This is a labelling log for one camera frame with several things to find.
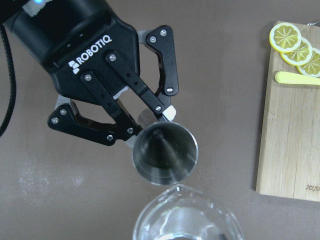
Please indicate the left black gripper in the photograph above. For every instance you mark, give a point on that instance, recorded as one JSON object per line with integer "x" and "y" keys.
{"x": 70, "y": 37}

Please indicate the steel jigger shaker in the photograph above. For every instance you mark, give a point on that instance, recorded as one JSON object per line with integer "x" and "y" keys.
{"x": 164, "y": 152}

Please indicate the clear glass measuring cup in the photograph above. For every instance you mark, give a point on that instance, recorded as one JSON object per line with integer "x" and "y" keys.
{"x": 184, "y": 213}

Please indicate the lemon slice far end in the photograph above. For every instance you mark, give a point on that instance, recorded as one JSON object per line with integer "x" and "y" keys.
{"x": 285, "y": 37}

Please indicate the yellow plastic knife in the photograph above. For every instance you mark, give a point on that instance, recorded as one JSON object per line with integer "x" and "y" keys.
{"x": 284, "y": 77}

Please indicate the lemon slice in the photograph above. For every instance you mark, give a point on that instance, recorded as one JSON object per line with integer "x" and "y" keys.
{"x": 312, "y": 67}
{"x": 300, "y": 56}

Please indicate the bamboo cutting board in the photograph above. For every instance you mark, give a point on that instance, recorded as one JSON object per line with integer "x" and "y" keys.
{"x": 289, "y": 156}

